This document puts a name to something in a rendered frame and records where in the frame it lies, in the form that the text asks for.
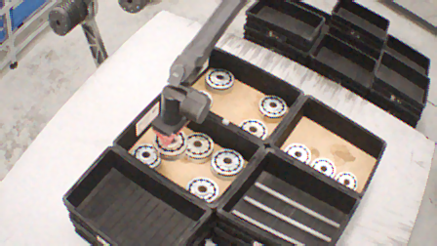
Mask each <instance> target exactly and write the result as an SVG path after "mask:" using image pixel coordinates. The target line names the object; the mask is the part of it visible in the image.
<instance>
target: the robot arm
mask: <svg viewBox="0 0 437 246"><path fill-rule="evenodd" d="M247 1H248V0H221V1H220V2H219V3H218V5H217V6H216V7H215V8H214V10H213V12H212V14H211V15H210V16H209V17H208V18H207V19H206V21H205V22H204V23H203V25H202V26H201V27H200V28H199V30H198V32H197V34H196V35H195V37H194V38H193V39H192V40H191V41H190V43H188V44H187V46H186V47H184V49H183V50H182V52H181V54H180V55H178V56H177V57H176V58H175V60H174V61H173V63H172V65H171V66H170V69H169V74H170V76H169V78H168V80H167V83H170V84H167V85H165V86H164V87H163V89H162V103H161V113H160V114H159V115H158V116H157V117H156V118H155V119H154V120H153V122H152V130H153V131H154V134H155V135H156V136H157V137H158V138H160V140H161V142H162V144H163V145H165V146H168V144H169V143H170V142H171V141H172V140H173V139H174V137H175V136H174V135H177V136H178V135H179V133H180V132H181V131H182V130H183V129H184V127H185V126H186V125H187V123H188V122H189V119H190V120H192V121H194V122H196V123H198V124H200V123H202V122H203V120H204V119H205V118H206V116H207V114H208V112H209V109H210V104H211V102H212V100H211V98H209V96H206V95H205V94H201V93H200V92H198V91H197V90H195V89H194V88H192V87H190V85H191V82H193V81H194V80H195V79H196V78H197V77H198V75H199V74H200V72H201V71H202V69H203V65H204V63H205V61H206V60H207V58H208V57H209V55H210V52H211V51H212V50H213V49H214V47H215V46H216V44H217V42H218V41H219V40H220V38H221V36H222V35H223V34H224V32H225V31H226V30H227V28H228V27H229V26H230V25H231V23H232V22H233V21H234V19H235V17H236V16H237V15H238V14H239V13H240V12H241V9H242V8H243V7H244V6H245V4H247ZM172 134H174V135H172ZM163 137H164V138H165V139H166V140H167V141H166V142H165V140H164V138H163Z"/></svg>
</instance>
